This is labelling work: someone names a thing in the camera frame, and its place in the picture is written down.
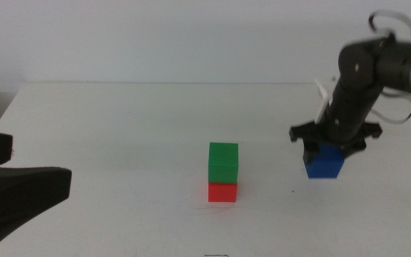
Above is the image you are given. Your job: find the blue cube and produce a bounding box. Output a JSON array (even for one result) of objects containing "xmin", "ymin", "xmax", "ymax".
[{"xmin": 303, "ymin": 143, "xmax": 346, "ymax": 180}]

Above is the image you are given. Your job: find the green cube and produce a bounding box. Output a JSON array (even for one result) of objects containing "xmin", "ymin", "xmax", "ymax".
[{"xmin": 208, "ymin": 141, "xmax": 239, "ymax": 185}]

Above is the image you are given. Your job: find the red cube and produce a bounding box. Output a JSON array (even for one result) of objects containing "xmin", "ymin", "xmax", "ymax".
[{"xmin": 208, "ymin": 182, "xmax": 238, "ymax": 203}]

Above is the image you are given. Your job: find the pale camera cable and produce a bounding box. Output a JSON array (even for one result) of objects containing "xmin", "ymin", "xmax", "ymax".
[{"xmin": 369, "ymin": 88, "xmax": 411, "ymax": 126}]

